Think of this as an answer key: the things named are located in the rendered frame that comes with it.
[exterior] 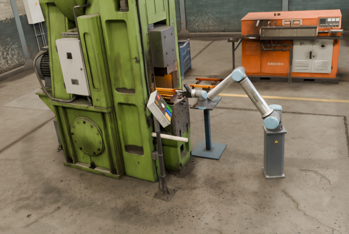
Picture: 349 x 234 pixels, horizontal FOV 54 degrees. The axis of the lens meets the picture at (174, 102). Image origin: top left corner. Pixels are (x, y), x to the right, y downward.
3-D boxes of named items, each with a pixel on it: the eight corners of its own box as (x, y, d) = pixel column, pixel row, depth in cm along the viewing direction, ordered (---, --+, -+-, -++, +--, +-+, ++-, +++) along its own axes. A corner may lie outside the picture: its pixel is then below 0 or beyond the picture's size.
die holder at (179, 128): (190, 126, 438) (188, 93, 421) (177, 140, 407) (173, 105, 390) (152, 120, 463) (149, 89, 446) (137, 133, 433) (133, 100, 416)
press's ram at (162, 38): (180, 58, 406) (177, 24, 390) (164, 67, 375) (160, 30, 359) (150, 56, 425) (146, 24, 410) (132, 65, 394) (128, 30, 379)
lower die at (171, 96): (178, 97, 412) (177, 91, 408) (170, 103, 396) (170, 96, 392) (148, 94, 431) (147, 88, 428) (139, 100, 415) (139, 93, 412)
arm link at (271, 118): (283, 119, 367) (242, 63, 361) (281, 126, 353) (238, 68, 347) (271, 125, 375) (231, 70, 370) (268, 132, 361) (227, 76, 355)
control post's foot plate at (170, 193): (177, 190, 393) (177, 183, 390) (169, 202, 376) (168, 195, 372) (161, 186, 403) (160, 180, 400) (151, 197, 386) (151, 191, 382)
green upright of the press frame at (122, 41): (165, 171, 432) (143, -23, 345) (155, 182, 411) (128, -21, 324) (136, 165, 452) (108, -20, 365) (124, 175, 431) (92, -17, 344)
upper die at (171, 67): (175, 69, 398) (175, 61, 395) (167, 74, 382) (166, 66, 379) (145, 67, 417) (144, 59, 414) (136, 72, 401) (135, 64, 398)
